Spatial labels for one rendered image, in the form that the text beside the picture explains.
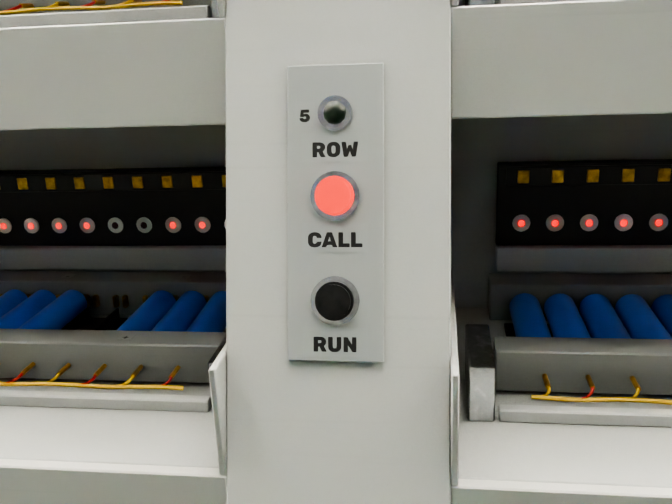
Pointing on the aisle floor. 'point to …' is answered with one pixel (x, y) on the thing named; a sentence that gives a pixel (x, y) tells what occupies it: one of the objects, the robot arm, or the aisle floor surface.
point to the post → (297, 463)
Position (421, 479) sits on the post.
